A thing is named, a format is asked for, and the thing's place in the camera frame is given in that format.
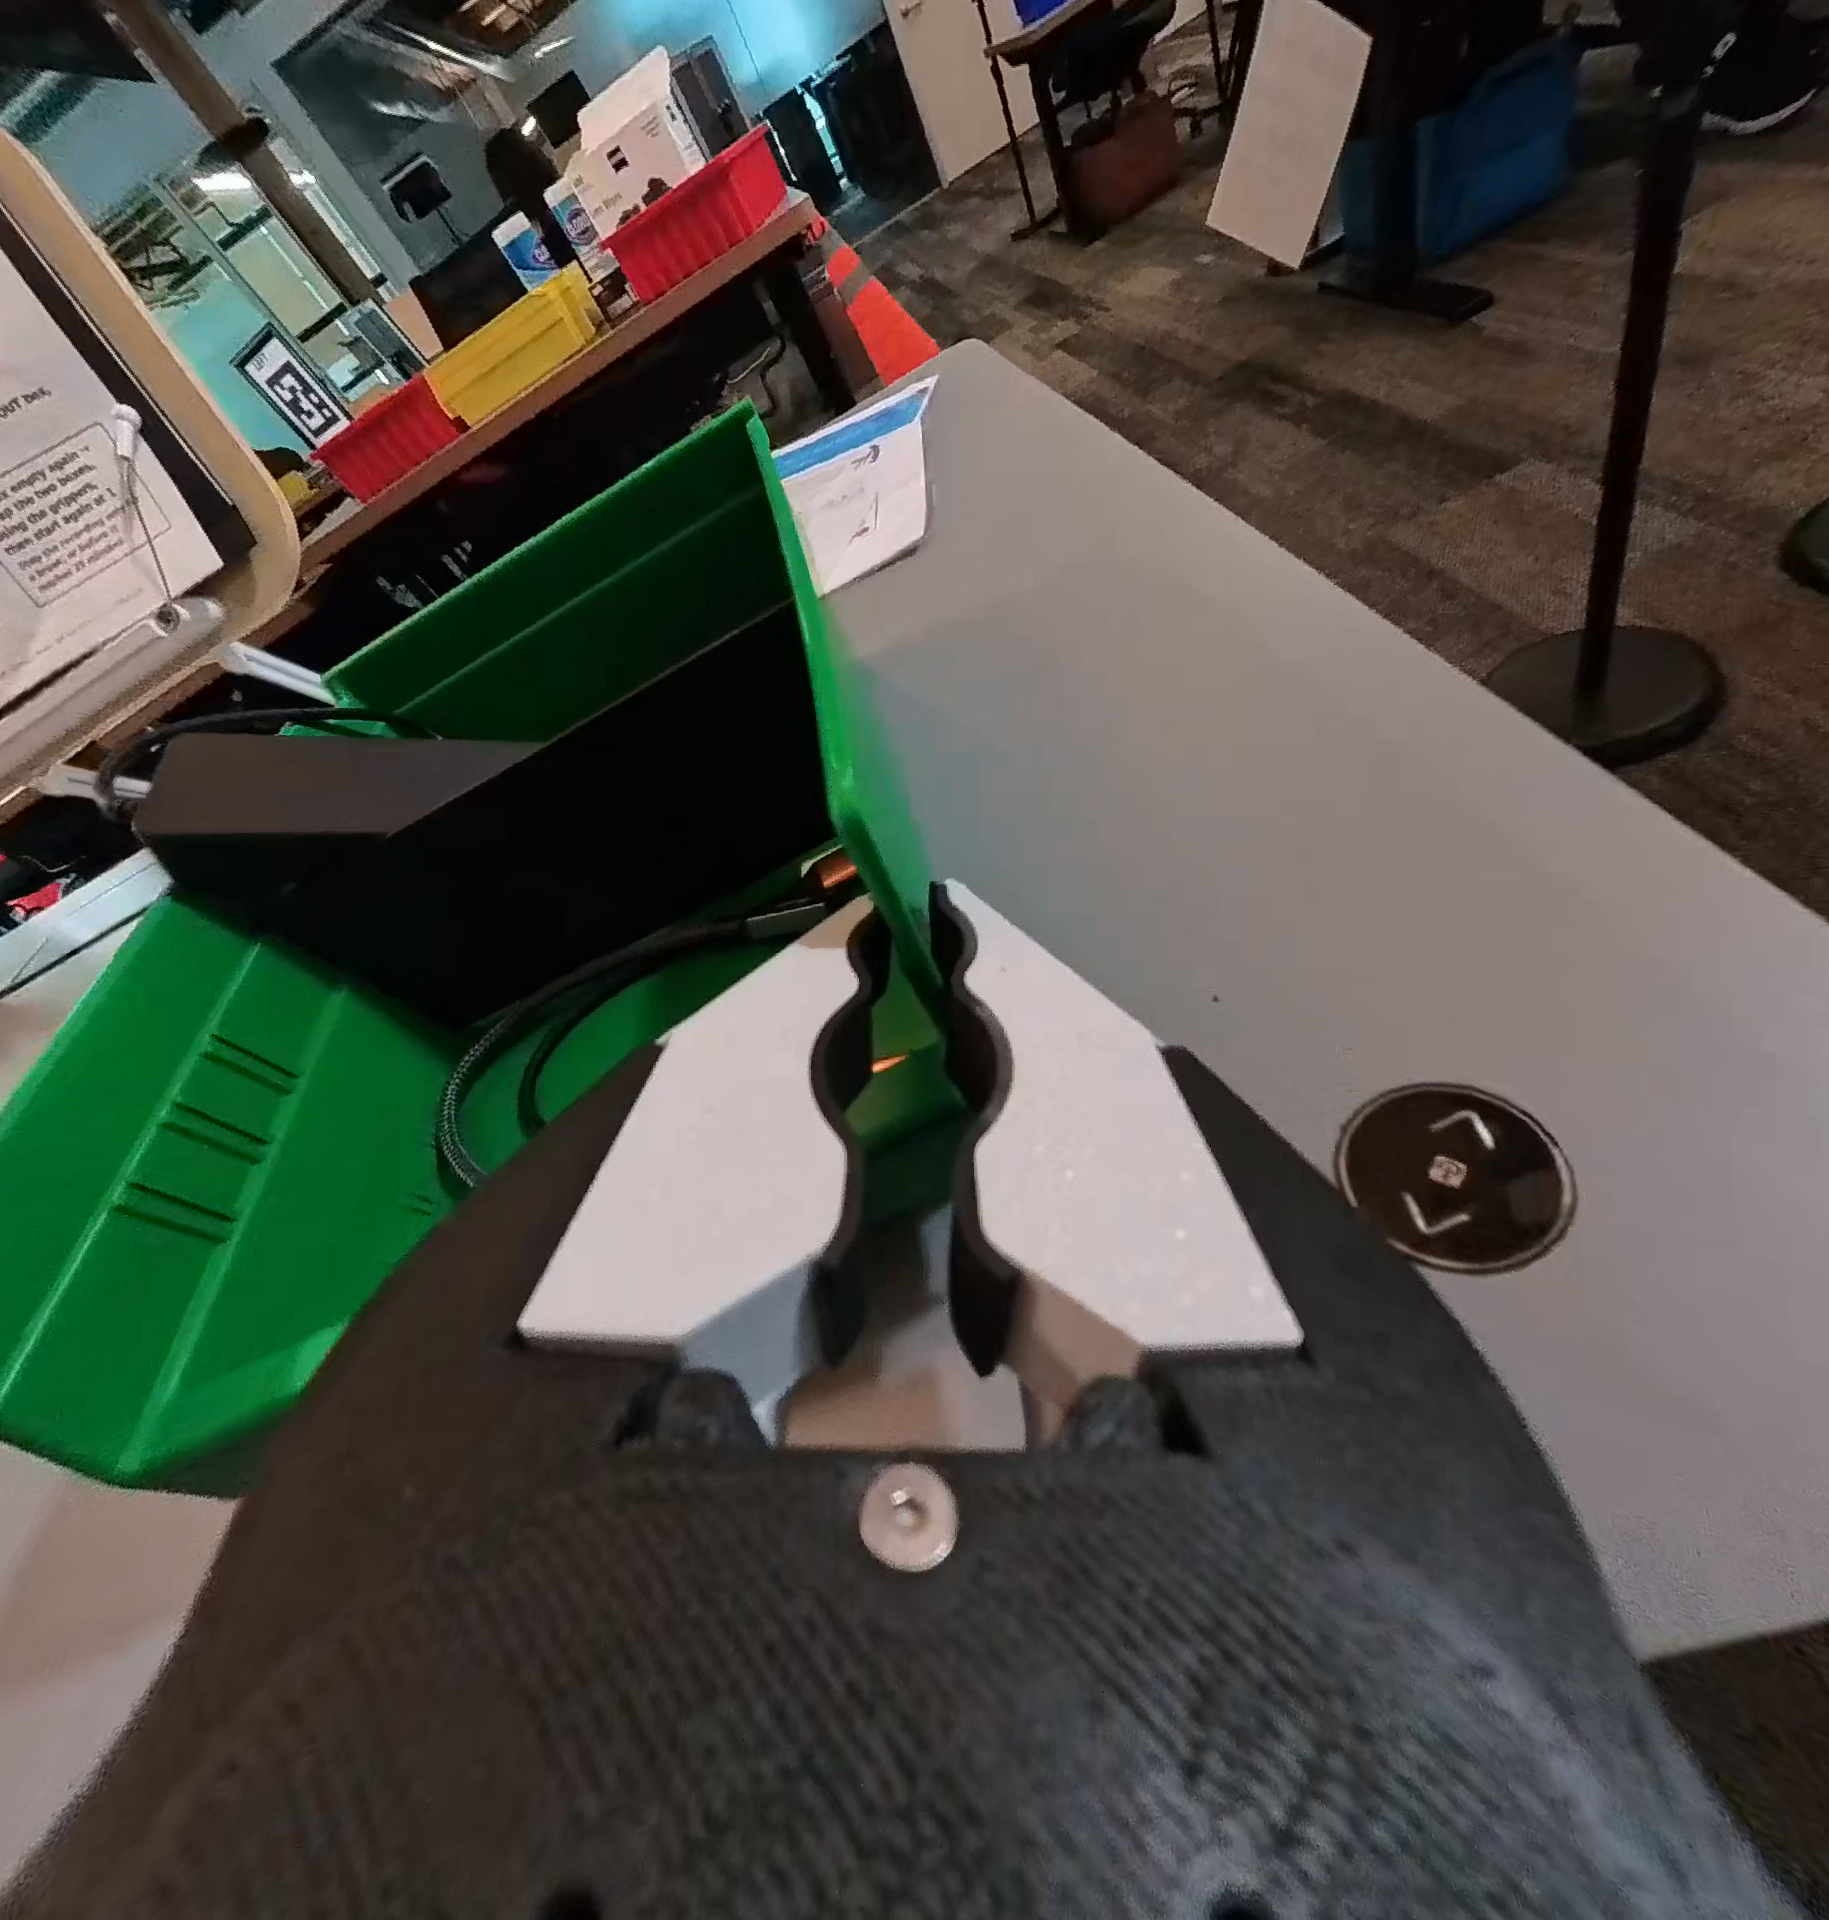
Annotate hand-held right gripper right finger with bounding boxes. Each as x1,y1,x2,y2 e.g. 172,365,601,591
929,883,1312,1448

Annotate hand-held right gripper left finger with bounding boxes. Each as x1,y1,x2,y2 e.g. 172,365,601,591
515,901,893,1448

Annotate green plastic bin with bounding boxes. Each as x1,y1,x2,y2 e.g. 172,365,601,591
0,397,976,1493

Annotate round black desk grommet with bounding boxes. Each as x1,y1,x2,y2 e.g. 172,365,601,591
1333,1083,1579,1279

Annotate grey desk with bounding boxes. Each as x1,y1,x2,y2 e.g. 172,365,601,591
0,337,1829,1920

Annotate black divider in bin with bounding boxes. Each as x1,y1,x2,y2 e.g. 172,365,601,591
134,607,833,1028

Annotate white stand base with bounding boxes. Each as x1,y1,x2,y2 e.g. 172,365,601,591
45,642,334,812

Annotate printed paper sheets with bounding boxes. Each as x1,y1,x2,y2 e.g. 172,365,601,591
771,376,939,598

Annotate wooden document board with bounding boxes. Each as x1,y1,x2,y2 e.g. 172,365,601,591
0,96,308,843

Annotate small red bin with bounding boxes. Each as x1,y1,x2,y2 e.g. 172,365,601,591
315,376,467,504

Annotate small yellow storage bin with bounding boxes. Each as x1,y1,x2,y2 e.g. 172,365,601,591
426,268,603,429

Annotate black framed marker sign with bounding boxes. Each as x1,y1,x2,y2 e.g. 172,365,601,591
231,320,354,452

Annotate orange traffic cone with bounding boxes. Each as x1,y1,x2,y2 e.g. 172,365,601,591
821,244,947,395

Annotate long wooden table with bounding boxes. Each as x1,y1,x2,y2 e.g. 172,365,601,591
292,195,857,579

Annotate instruction sheet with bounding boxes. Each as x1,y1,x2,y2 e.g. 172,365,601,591
0,186,226,743

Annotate white wipes canister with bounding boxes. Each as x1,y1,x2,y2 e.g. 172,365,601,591
494,171,592,293

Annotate large red bin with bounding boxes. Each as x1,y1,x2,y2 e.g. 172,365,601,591
601,122,791,303

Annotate brown bag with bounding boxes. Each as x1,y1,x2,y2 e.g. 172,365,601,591
1064,91,1181,234

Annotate white cardboard box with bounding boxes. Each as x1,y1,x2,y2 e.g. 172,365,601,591
560,46,706,198

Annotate blue crate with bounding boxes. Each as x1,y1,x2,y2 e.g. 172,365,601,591
1340,31,1582,264

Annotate white panel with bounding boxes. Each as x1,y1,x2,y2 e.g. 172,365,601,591
1205,0,1372,273

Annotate black cable orange plugs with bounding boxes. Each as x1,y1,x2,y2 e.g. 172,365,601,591
430,853,871,1201

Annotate thin black cable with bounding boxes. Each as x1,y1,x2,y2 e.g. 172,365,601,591
92,717,308,819

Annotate black stanchion post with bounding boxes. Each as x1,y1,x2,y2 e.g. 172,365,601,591
1483,0,1726,769

